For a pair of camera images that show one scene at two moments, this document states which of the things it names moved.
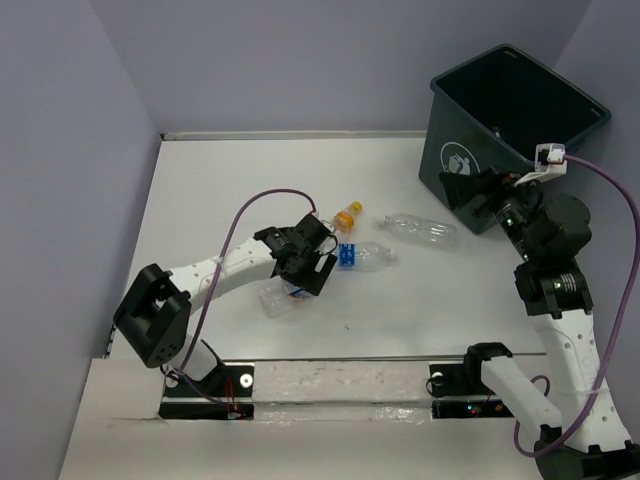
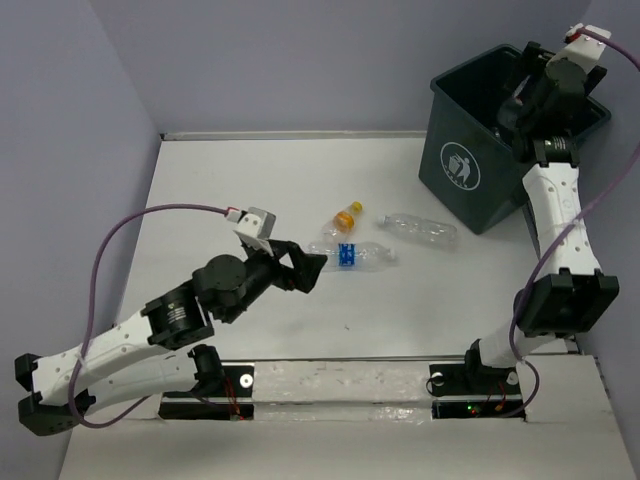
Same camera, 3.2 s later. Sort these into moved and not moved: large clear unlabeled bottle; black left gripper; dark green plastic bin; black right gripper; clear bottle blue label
Moved: black left gripper; black right gripper
Not moved: large clear unlabeled bottle; dark green plastic bin; clear bottle blue label
